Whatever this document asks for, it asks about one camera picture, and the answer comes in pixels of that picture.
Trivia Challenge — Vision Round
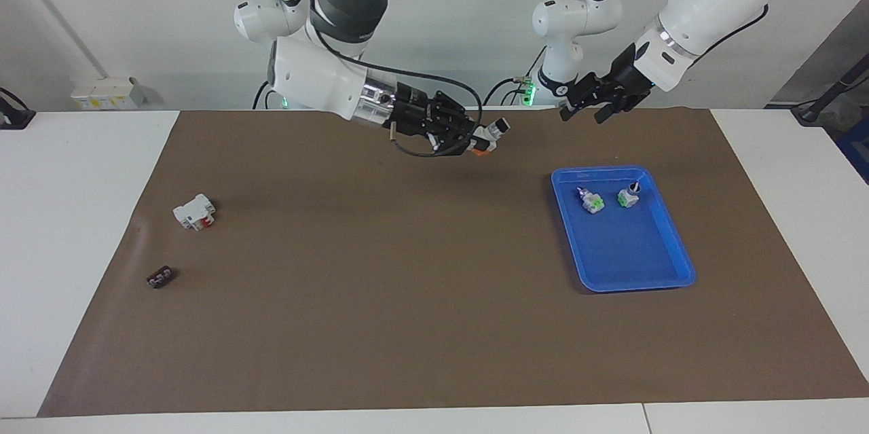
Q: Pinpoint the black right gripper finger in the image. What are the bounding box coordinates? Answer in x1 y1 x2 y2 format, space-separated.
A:
430 90 487 138
427 128 492 156

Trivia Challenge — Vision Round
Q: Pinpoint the white circuit breaker red lever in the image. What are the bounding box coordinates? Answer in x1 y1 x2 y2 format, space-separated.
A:
172 194 217 232

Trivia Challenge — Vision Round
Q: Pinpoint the black stand leg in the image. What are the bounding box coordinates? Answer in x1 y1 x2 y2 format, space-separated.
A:
790 54 869 126

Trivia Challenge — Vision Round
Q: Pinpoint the white wall socket box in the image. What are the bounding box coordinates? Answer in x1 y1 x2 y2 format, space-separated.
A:
71 75 148 111

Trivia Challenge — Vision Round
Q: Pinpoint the blue crate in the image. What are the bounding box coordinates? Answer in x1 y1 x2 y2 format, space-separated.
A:
836 113 869 185

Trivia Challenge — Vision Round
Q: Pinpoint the brown table mat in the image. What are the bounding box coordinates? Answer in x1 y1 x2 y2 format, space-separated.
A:
37 108 869 418

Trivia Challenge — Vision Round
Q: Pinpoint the white wall cable duct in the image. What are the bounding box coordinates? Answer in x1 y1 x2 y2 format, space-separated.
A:
0 0 111 79

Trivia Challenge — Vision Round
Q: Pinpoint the black right base cable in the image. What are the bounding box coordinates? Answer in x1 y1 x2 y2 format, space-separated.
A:
252 79 286 111

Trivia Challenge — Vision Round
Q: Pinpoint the black clamp base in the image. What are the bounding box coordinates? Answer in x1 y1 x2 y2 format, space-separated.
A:
0 87 37 131

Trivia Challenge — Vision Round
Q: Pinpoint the black base cable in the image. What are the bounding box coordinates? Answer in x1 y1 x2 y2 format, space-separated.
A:
252 79 286 111
483 46 548 107

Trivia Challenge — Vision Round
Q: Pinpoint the white selector switch orange block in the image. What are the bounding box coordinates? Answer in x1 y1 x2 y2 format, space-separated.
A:
471 117 511 158

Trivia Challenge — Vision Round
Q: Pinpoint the upright selector switch green block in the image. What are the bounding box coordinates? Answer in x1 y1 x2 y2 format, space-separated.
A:
616 181 644 210

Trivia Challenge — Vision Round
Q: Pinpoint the lying selector switch green block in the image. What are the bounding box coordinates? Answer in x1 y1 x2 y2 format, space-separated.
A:
576 185 606 216

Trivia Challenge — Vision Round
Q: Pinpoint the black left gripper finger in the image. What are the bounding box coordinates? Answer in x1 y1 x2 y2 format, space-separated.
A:
559 73 602 123
593 95 633 125

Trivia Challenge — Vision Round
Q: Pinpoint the black left base cable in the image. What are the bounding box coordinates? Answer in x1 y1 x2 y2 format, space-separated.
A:
483 46 548 107

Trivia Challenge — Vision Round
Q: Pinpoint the blue plastic tray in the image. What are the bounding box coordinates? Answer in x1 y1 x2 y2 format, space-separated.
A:
551 165 697 294

